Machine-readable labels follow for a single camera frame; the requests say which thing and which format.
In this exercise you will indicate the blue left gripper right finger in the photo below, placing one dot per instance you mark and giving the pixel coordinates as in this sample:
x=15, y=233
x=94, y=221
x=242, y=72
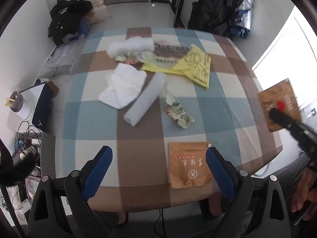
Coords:
x=223, y=172

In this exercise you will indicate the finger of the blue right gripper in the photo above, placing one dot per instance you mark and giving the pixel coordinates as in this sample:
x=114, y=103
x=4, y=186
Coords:
x=282, y=119

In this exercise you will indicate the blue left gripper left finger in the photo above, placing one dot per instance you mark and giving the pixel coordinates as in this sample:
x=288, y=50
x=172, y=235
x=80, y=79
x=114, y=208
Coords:
x=94, y=171

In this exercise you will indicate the brown paper packet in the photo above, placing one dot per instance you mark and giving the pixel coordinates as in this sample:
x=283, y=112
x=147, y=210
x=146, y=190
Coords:
x=187, y=164
x=282, y=97

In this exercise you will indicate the white foam sheet roll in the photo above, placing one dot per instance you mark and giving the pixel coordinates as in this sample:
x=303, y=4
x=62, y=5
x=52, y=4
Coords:
x=146, y=99

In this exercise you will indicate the snack wrapper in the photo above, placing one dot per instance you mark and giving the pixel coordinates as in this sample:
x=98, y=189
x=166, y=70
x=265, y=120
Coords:
x=175, y=110

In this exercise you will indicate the white tissue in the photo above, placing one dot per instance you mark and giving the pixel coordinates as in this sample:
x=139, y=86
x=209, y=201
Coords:
x=123, y=86

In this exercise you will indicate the yellow plastic bag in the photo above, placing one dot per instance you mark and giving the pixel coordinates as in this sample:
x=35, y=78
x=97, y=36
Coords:
x=194, y=64

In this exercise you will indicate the printed wrapper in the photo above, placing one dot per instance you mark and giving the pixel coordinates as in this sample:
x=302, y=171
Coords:
x=133, y=58

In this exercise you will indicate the clear bread wrapper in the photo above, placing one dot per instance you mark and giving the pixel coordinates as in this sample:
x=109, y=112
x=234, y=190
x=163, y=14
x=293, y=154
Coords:
x=170, y=50

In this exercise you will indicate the person's right hand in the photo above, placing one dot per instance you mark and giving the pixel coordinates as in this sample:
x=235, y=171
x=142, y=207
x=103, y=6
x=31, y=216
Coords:
x=303, y=193

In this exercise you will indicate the white and black box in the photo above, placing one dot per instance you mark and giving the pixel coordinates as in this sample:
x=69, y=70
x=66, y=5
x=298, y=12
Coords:
x=37, y=100

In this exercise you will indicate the checkered tablecloth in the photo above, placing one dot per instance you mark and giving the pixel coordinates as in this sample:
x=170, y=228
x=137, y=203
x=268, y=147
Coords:
x=228, y=115

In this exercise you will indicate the silver blue umbrella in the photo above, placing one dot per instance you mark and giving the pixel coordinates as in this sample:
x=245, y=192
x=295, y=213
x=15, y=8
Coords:
x=240, y=21

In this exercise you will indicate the grey cup with sticks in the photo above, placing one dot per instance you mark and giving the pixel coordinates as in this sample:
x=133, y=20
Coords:
x=15, y=101

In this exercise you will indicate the grey plastic parcel bag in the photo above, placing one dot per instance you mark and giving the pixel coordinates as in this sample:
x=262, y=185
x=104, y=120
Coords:
x=64, y=60

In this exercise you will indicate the black backpack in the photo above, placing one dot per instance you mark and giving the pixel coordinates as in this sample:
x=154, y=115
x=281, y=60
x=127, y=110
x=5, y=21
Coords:
x=212, y=16

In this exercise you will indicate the beige cloth bag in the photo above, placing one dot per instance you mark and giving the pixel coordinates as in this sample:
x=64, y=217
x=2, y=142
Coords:
x=99, y=13

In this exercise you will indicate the black clothes pile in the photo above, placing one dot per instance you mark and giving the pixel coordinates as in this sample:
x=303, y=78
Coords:
x=66, y=16

